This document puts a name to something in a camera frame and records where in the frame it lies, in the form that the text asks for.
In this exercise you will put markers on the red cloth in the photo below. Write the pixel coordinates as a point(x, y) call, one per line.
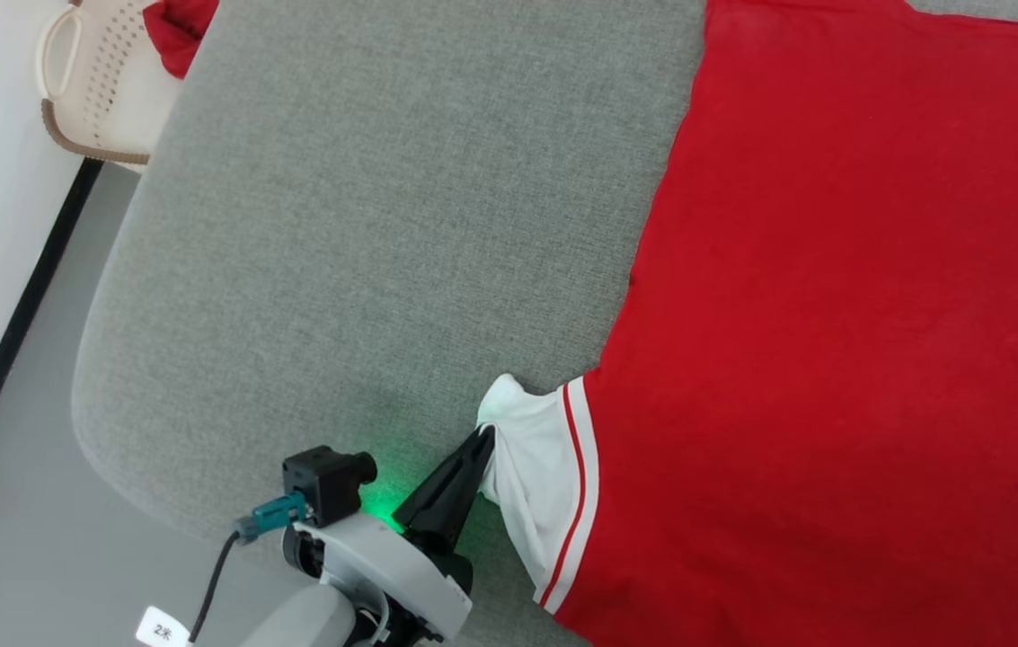
point(181, 31)

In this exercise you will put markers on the grey fabric sofa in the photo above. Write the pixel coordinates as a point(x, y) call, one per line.
point(383, 225)

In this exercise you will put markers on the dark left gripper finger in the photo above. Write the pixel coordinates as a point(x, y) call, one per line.
point(437, 494)
point(464, 503)

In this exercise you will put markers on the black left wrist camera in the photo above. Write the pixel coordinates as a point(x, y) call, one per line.
point(324, 481)

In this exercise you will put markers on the red and white jersey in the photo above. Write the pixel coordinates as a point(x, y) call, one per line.
point(832, 314)

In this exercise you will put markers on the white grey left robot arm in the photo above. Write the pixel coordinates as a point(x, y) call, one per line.
point(302, 624)

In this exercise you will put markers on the black skirting strip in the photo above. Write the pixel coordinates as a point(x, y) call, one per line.
point(14, 332)

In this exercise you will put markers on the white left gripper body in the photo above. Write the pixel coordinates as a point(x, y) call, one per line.
point(392, 575)

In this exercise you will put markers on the cream plastic laundry basket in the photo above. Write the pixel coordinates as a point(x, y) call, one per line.
point(104, 90)

